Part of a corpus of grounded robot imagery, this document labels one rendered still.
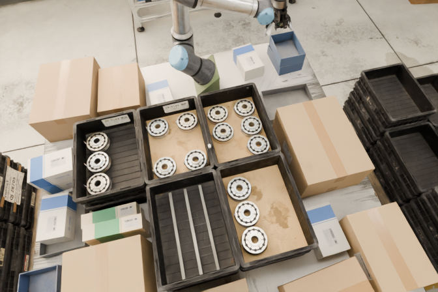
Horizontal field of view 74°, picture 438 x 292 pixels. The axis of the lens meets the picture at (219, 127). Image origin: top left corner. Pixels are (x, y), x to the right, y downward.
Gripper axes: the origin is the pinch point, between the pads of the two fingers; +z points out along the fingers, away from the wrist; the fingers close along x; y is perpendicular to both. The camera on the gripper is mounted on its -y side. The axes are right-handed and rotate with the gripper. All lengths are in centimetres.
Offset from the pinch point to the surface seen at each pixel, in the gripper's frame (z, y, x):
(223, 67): 21.1, -3.9, -33.1
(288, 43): 17.9, -7.2, 9.4
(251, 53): 13.9, -2.5, -14.7
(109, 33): 82, -140, -136
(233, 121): 8, 44, -36
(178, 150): 5, 54, -65
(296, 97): 24.2, 28.6, 3.4
